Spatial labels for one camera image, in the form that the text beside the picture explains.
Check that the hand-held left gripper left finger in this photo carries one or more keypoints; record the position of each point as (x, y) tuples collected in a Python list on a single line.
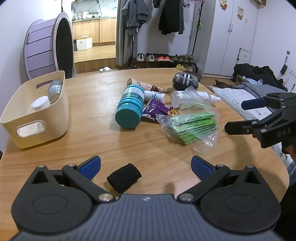
[(90, 166)]

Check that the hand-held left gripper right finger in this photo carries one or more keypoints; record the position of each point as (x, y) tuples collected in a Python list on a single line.
[(201, 167)]

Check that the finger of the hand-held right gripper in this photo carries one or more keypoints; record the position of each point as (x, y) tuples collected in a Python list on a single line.
[(238, 128), (253, 103)]

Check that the black foam roll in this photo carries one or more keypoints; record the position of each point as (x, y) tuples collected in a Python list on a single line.
[(124, 177)]

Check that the clear bag of green packets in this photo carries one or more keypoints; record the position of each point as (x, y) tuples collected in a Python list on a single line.
[(194, 127)]

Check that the cream plastic basket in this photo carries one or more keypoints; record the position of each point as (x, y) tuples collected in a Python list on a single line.
[(53, 120)]

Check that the clear spray bottle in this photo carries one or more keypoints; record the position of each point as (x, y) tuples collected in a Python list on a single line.
[(182, 97)]

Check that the large teal bottle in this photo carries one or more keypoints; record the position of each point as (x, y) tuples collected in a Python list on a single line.
[(129, 109)]

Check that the purple snack packet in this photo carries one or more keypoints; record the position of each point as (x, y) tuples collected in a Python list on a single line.
[(155, 109)]

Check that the small white bottle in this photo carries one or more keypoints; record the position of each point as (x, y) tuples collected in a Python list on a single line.
[(155, 95)]

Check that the brown cone snack packet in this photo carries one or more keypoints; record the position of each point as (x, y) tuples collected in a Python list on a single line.
[(148, 86)]

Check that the grey folded cloth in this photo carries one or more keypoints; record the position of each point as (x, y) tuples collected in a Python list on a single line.
[(248, 89)]

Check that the white printed mattress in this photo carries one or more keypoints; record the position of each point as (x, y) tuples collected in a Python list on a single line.
[(233, 97)]

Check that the cardboard box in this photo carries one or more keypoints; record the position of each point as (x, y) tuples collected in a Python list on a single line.
[(240, 80)]

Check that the dark clothes pile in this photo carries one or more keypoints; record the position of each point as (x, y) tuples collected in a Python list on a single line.
[(256, 73)]

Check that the brown cat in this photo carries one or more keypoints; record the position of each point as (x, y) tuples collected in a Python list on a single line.
[(223, 83)]

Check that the small white drawer unit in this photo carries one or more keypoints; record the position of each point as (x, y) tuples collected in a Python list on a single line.
[(244, 55)]

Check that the white wardrobe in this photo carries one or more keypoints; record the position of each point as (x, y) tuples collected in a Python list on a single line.
[(222, 41)]

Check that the white capped bottle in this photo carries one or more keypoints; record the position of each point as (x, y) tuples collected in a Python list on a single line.
[(41, 103)]

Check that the yellow-green plush toy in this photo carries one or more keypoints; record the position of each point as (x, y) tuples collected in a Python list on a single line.
[(180, 67)]

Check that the clear labelled bottle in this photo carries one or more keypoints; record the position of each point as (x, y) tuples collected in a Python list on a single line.
[(55, 91)]

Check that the black coat stand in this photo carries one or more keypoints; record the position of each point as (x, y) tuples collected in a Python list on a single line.
[(198, 34)]

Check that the cartoon sticker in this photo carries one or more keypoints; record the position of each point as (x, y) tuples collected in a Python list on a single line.
[(223, 4), (240, 12)]

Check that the green hanging toy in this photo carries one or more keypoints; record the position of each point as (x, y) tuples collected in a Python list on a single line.
[(198, 24)]

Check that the white slipper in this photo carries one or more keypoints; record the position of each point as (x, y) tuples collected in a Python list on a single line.
[(106, 69)]

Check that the black garment rack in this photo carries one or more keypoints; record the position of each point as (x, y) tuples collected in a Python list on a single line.
[(161, 63)]

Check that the row of shoes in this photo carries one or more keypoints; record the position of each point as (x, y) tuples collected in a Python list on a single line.
[(150, 57)]

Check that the dark hanging garment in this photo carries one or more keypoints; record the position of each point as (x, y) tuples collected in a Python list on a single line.
[(171, 18)]

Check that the white box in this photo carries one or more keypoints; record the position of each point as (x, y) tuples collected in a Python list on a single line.
[(84, 42)]

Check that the purple cat wheel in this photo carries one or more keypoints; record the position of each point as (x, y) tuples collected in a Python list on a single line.
[(39, 46)]

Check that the grey curtain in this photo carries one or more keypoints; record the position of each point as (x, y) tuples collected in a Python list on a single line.
[(120, 34)]

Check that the wooden kitchen base cabinet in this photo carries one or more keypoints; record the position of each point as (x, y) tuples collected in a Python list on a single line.
[(104, 30)]

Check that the grey hanging shirt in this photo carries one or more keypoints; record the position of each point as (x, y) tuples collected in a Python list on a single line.
[(136, 16)]

